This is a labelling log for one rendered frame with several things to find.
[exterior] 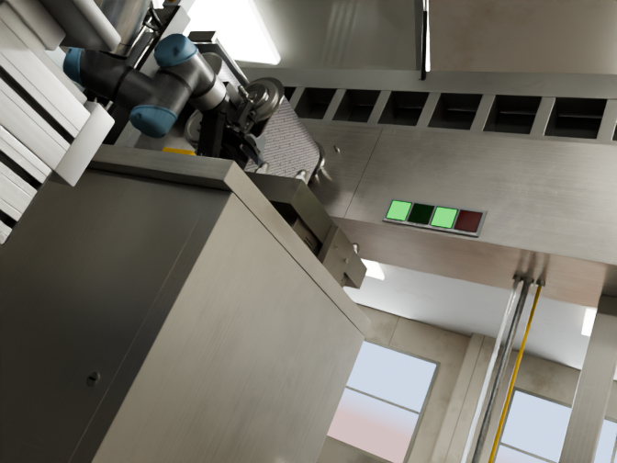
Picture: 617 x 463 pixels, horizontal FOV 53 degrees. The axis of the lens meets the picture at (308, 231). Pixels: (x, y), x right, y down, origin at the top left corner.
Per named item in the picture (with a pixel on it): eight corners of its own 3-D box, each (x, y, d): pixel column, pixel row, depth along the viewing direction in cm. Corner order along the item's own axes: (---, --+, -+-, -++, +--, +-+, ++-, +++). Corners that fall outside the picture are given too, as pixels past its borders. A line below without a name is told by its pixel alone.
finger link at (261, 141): (280, 148, 142) (258, 123, 135) (270, 169, 140) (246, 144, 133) (271, 148, 144) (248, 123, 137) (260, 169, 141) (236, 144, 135)
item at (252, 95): (258, 107, 143) (233, 107, 147) (263, 112, 145) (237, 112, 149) (271, 82, 146) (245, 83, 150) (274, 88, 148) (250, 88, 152)
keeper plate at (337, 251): (312, 267, 132) (331, 224, 136) (330, 287, 140) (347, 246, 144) (321, 270, 131) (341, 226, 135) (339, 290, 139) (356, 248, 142)
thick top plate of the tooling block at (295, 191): (229, 193, 130) (241, 170, 132) (306, 276, 161) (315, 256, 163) (290, 203, 122) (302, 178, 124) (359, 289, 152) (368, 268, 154)
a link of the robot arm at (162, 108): (109, 118, 117) (138, 74, 120) (163, 147, 118) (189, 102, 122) (109, 100, 109) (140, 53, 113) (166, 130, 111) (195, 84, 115)
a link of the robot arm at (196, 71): (141, 62, 116) (162, 28, 119) (174, 101, 124) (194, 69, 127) (171, 62, 111) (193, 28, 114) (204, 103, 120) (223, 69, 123)
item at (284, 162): (234, 183, 138) (268, 118, 144) (280, 235, 156) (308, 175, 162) (236, 184, 137) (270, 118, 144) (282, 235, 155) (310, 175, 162)
